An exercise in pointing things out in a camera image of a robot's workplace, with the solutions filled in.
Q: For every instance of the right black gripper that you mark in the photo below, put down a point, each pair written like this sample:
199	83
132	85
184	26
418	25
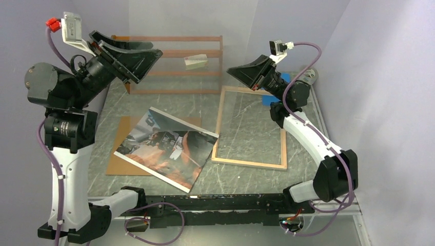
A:
254	74

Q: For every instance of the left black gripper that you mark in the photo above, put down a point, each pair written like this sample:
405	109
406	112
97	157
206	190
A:
131	60

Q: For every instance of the wooden picture frame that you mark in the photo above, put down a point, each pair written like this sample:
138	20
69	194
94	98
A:
283	142

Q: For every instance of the printed photo of people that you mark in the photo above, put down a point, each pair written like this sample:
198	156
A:
169	148

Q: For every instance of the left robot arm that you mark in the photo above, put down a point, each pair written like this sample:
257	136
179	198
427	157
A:
67	133

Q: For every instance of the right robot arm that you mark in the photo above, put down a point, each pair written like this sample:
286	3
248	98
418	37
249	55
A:
337	171

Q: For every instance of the blue foam mat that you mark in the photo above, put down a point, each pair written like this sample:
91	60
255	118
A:
268	99

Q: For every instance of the small white green box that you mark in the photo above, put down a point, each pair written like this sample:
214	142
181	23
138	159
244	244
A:
196	61

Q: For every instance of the clear tape roll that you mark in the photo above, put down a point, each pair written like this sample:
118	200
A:
310	76

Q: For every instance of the orange wooden shelf rack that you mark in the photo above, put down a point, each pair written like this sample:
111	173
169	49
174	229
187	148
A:
169	75

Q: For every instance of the brown cardboard backing board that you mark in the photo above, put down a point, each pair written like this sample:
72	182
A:
118	166

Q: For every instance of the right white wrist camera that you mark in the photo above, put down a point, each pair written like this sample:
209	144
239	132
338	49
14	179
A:
278	50

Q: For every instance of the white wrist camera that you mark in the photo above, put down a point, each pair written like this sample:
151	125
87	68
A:
70	25
278	50

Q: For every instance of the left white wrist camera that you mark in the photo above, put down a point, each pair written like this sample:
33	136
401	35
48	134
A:
70	25

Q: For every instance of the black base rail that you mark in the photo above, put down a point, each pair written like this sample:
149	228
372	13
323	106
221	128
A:
223	209

